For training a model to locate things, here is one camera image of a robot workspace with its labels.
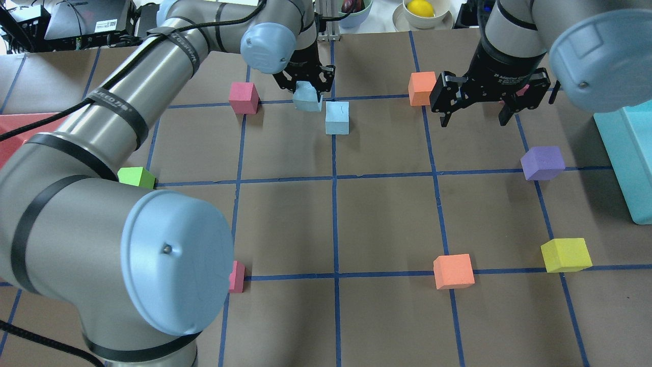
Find cyan tray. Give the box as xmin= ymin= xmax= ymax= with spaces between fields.
xmin=594 ymin=100 xmax=651 ymax=225

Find light blue block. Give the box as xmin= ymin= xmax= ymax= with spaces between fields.
xmin=324 ymin=101 xmax=350 ymax=135
xmin=293 ymin=81 xmax=323 ymax=112

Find left far pink block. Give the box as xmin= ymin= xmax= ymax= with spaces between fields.
xmin=229 ymin=82 xmax=259 ymax=115

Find near orange block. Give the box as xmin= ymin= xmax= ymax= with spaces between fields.
xmin=433 ymin=253 xmax=475 ymax=290

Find black red computer case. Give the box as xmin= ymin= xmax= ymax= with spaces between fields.
xmin=10 ymin=0 xmax=138 ymax=51

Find right purple block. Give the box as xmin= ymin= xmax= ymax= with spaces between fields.
xmin=520 ymin=146 xmax=566 ymax=181

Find green block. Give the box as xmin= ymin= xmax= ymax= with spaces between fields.
xmin=117 ymin=167 xmax=156 ymax=190

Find aluminium frame post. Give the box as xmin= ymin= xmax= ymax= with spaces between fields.
xmin=313 ymin=0 xmax=340 ymax=42

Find pink block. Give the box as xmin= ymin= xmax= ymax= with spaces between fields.
xmin=515 ymin=84 xmax=530 ymax=97
xmin=229 ymin=82 xmax=259 ymax=115
xmin=229 ymin=260 xmax=246 ymax=294

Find left near pink block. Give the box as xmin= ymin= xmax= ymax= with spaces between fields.
xmin=229 ymin=260 xmax=246 ymax=294

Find orange block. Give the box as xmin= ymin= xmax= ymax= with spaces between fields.
xmin=433 ymin=253 xmax=475 ymax=290
xmin=408 ymin=70 xmax=437 ymax=107

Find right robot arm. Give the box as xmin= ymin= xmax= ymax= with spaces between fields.
xmin=430 ymin=1 xmax=651 ymax=127

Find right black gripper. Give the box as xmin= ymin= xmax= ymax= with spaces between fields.
xmin=430 ymin=48 xmax=551 ymax=128

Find blue bowl with fruit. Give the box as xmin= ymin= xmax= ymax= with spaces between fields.
xmin=338 ymin=1 xmax=373 ymax=29

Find yellow block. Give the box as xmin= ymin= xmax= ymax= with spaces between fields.
xmin=540 ymin=239 xmax=593 ymax=273

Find beige bowl with lemon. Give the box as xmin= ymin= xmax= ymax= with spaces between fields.
xmin=393 ymin=1 xmax=454 ymax=31

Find far orange block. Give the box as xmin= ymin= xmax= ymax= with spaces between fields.
xmin=408 ymin=70 xmax=437 ymax=107

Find right far pink block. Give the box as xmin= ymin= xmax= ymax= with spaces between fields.
xmin=515 ymin=84 xmax=530 ymax=97

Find pink tray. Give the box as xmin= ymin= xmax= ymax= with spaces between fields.
xmin=1 ymin=113 xmax=66 ymax=169

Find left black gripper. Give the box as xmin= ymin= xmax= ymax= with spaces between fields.
xmin=273 ymin=43 xmax=336 ymax=94

